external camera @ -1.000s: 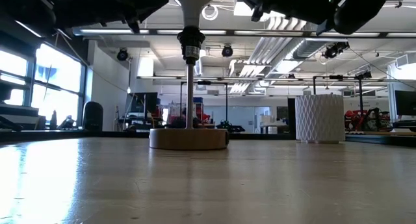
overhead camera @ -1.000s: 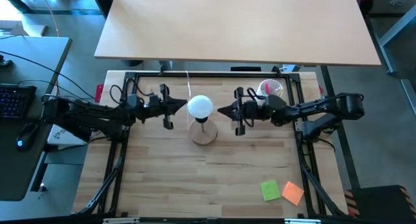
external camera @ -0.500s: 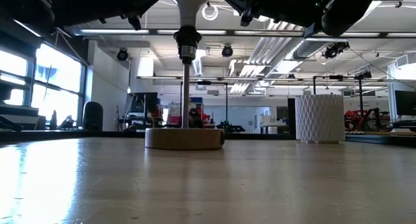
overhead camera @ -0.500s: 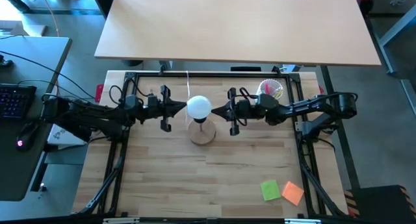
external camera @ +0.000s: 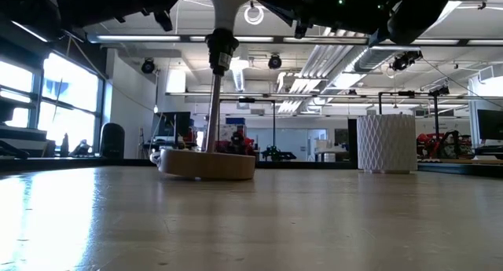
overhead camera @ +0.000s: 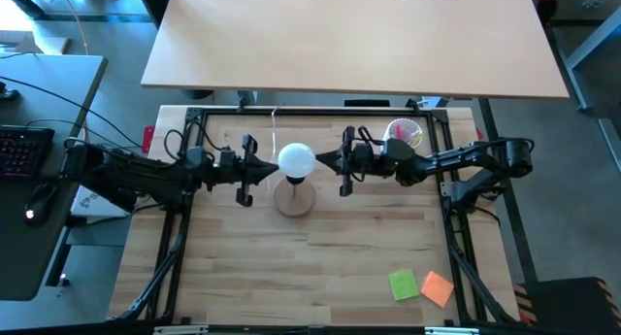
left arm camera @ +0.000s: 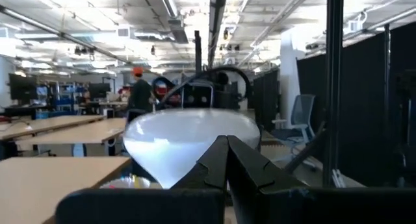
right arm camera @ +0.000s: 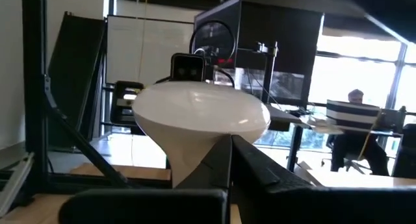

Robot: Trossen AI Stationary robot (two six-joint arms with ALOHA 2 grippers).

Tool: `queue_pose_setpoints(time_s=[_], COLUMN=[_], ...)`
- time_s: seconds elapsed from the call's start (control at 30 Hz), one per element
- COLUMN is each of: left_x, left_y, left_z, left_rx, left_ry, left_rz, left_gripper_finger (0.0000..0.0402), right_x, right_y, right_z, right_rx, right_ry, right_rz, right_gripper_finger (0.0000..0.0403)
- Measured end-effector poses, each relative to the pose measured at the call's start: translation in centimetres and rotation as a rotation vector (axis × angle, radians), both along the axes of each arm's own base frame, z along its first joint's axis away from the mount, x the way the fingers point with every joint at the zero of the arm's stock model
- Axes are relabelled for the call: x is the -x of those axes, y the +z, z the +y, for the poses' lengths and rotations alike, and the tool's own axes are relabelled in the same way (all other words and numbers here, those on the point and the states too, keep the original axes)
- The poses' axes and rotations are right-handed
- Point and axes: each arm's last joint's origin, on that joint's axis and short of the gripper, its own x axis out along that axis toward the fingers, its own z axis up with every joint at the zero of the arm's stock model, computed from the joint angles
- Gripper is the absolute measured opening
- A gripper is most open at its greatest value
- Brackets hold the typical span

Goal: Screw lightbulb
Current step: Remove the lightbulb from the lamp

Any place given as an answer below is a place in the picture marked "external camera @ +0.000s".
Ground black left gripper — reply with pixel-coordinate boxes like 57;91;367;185
57;0;192;29

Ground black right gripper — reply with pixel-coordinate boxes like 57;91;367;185
255;0;394;40

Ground white reflector lightbulb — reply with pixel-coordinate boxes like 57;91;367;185
204;0;257;32

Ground white textured cup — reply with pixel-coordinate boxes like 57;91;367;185
356;113;417;174

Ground wooden base lamp stand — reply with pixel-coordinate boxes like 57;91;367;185
156;27;256;181

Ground long ceiling light bar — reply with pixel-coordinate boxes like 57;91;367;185
86;34;503;45

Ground black computer monitor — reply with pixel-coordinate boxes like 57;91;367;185
151;112;192;143
477;108;503;141

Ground large bright window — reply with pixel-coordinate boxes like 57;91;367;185
0;53;105;154

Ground black rounded chair back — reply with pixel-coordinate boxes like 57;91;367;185
99;123;126;159

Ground coiled white cable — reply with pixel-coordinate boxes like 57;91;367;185
243;3;265;27

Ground silver ribbed ventilation duct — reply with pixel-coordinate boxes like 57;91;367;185
353;0;464;74

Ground black rectangular gantry frame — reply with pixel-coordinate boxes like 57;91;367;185
217;97;276;150

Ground black ceiling camera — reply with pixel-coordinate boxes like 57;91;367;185
391;49;424;72

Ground black gantry frame with camera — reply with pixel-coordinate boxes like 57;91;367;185
378;86;451;156

